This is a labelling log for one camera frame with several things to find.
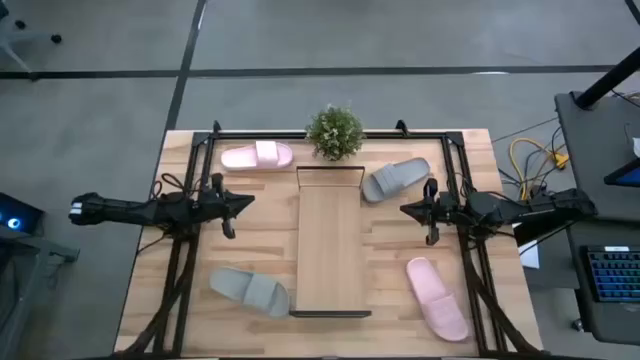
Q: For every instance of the small green potted plant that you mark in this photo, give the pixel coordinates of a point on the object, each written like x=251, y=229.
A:
x=335, y=132

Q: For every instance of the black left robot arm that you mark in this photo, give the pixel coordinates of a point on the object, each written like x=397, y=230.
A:
x=125, y=210

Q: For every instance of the grey slide sandal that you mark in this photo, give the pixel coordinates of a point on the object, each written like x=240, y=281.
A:
x=225, y=282
x=415, y=170

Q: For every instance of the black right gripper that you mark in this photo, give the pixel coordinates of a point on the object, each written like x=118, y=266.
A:
x=441, y=210

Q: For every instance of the pink slide sandal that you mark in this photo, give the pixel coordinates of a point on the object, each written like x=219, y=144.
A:
x=240, y=157
x=425, y=280

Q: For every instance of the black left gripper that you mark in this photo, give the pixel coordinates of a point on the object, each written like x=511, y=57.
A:
x=217, y=205

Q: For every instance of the black metal rig frame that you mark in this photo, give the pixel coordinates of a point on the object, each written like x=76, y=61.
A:
x=260, y=135

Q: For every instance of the dark grey desk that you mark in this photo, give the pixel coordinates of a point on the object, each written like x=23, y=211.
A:
x=580, y=280

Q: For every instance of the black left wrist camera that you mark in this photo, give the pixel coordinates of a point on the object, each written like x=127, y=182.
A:
x=217, y=182

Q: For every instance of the black pole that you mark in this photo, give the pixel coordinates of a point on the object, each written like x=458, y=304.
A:
x=605, y=80

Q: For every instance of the tablet with blue screen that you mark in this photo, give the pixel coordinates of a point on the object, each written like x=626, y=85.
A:
x=631, y=176

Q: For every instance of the white paper sheet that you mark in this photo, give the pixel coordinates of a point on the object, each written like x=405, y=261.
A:
x=531, y=257

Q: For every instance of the black computer with blue light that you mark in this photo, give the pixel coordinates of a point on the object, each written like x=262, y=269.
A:
x=20, y=215

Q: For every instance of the wooden shelf with black frame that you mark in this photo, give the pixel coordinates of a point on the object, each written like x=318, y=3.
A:
x=330, y=250

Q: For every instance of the backlit black keyboard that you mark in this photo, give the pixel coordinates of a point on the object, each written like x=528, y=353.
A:
x=615, y=275

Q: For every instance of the grey office chair base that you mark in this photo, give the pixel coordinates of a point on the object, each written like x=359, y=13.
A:
x=30, y=36

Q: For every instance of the grey metal cart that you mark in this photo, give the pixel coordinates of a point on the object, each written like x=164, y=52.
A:
x=50, y=248

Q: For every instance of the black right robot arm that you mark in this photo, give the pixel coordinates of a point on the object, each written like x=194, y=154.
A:
x=525, y=210

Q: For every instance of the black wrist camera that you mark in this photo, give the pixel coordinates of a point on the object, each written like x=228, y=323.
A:
x=430, y=187
x=217, y=182

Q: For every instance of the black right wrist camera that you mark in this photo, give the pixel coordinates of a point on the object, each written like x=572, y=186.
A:
x=430, y=187

